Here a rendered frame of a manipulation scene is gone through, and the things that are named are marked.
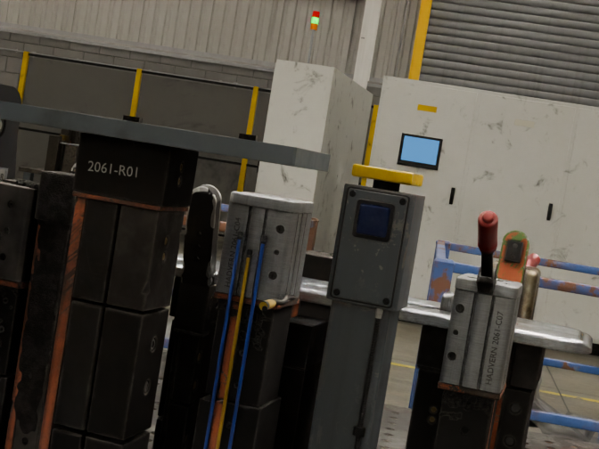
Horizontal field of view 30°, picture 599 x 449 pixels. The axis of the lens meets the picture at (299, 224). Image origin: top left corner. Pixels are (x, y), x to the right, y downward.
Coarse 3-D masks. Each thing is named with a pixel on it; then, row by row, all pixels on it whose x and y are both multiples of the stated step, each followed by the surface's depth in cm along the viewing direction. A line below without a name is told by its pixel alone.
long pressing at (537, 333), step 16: (176, 272) 140; (304, 288) 136; (320, 288) 142; (320, 304) 135; (416, 304) 143; (432, 304) 145; (416, 320) 132; (432, 320) 132; (448, 320) 131; (528, 320) 144; (528, 336) 129; (544, 336) 128; (560, 336) 129; (576, 336) 135; (576, 352) 128
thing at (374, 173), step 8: (352, 168) 106; (360, 168) 106; (368, 168) 106; (376, 168) 106; (384, 168) 106; (360, 176) 106; (368, 176) 106; (376, 176) 106; (384, 176) 105; (392, 176) 105; (400, 176) 105; (408, 176) 105; (416, 176) 106; (376, 184) 108; (384, 184) 107; (392, 184) 107; (408, 184) 105; (416, 184) 107
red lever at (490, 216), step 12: (480, 216) 108; (492, 216) 107; (480, 228) 108; (492, 228) 108; (480, 240) 110; (492, 240) 109; (492, 252) 111; (492, 264) 114; (480, 276) 117; (492, 276) 117; (480, 288) 118; (492, 288) 117
